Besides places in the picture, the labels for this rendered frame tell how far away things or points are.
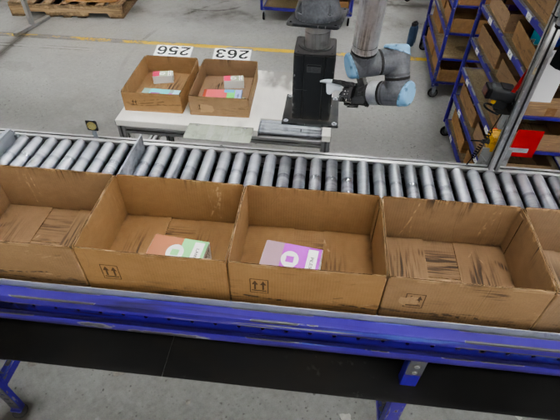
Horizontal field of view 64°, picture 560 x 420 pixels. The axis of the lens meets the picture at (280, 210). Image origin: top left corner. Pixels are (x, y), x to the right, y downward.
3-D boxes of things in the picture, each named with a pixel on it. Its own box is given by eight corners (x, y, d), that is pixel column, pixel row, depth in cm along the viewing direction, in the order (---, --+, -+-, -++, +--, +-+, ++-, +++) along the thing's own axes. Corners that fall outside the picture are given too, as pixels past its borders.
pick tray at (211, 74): (258, 78, 237) (257, 61, 230) (249, 117, 209) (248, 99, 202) (205, 76, 238) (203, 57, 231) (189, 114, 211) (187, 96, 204)
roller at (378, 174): (382, 168, 192) (384, 159, 188) (391, 262, 154) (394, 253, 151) (371, 167, 192) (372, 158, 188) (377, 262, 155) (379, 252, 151)
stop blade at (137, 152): (146, 151, 195) (142, 134, 189) (105, 227, 162) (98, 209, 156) (144, 151, 195) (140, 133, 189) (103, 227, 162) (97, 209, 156)
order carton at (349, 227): (372, 235, 139) (382, 194, 127) (377, 317, 118) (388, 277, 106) (247, 224, 142) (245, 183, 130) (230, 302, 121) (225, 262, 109)
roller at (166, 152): (175, 152, 198) (173, 143, 194) (135, 239, 160) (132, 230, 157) (164, 152, 198) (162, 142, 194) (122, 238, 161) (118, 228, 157)
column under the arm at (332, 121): (287, 95, 225) (288, 30, 202) (338, 99, 223) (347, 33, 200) (281, 123, 206) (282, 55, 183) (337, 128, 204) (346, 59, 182)
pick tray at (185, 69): (200, 75, 239) (198, 57, 232) (182, 113, 211) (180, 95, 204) (148, 72, 240) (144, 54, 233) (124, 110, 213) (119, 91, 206)
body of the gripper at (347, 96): (336, 101, 177) (362, 102, 169) (342, 79, 177) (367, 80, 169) (346, 107, 183) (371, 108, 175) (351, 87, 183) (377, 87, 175)
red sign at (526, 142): (531, 157, 185) (544, 131, 176) (532, 158, 184) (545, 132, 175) (492, 154, 186) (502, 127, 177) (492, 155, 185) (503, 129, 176)
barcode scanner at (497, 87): (473, 102, 176) (487, 77, 168) (502, 107, 176) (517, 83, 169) (477, 111, 171) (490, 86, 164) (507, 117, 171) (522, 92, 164)
